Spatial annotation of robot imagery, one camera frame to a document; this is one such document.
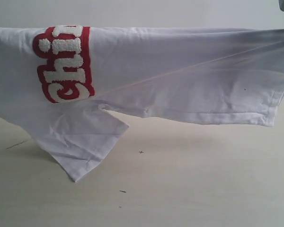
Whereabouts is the white t-shirt red lettering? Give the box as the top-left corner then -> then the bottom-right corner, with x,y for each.
0,26 -> 284,181

